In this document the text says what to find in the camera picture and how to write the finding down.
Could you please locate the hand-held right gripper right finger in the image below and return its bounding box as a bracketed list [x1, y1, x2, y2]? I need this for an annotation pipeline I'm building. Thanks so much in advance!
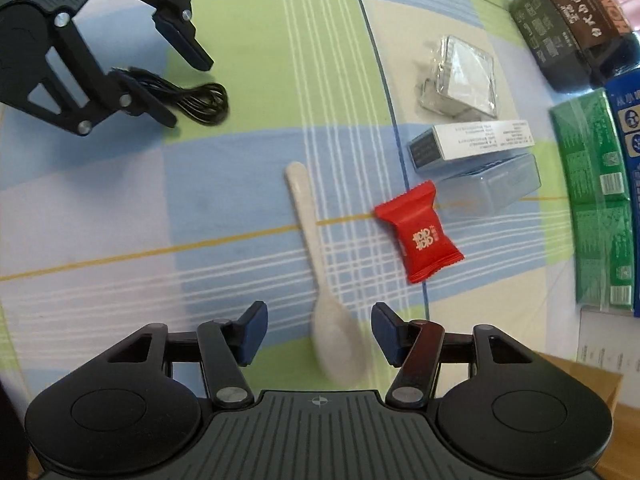
[371, 302, 538, 409]

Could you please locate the clear bag with wire holder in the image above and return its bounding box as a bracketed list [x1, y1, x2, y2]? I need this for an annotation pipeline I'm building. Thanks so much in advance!
[414, 34, 499, 120]

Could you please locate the white plastic spoon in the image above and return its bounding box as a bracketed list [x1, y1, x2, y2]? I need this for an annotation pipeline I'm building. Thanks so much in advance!
[284, 161, 371, 387]

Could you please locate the black cable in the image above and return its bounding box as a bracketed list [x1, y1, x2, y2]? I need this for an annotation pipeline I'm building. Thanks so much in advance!
[112, 65, 231, 127]

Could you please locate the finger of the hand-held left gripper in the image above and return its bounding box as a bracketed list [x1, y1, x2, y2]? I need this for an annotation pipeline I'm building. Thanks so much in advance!
[150, 5, 216, 72]
[27, 10, 179, 139]

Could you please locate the small white medicine box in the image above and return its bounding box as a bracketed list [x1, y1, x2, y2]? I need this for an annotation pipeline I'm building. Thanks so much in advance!
[407, 119, 534, 170]

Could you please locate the blue clear toothpick box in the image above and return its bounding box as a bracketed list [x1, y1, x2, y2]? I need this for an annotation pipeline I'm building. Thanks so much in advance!
[439, 153, 544, 219]

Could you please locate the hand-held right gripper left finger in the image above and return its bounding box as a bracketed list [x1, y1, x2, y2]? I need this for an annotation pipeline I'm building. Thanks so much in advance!
[100, 301, 268, 409]

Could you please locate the brown cardboard box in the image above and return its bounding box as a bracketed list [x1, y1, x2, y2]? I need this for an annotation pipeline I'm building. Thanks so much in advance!
[535, 352, 640, 480]

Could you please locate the red candy packet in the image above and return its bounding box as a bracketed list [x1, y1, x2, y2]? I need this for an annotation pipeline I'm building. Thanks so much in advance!
[374, 181, 465, 285]

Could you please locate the green wrapped packet bundle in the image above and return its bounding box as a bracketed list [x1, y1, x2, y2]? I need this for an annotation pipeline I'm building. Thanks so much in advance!
[548, 90, 636, 309]

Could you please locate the white appliance box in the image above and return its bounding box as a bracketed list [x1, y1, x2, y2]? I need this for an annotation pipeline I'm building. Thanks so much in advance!
[577, 307, 640, 377]

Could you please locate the blue milk carton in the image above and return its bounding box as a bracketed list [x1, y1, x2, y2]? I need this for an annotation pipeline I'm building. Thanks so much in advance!
[604, 70, 640, 319]

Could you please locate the checked tablecloth desktop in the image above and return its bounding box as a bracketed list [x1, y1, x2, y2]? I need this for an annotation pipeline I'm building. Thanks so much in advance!
[0, 0, 591, 411]

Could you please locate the black instant meal box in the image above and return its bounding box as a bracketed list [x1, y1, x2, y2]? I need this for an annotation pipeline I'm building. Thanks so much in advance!
[508, 0, 640, 94]

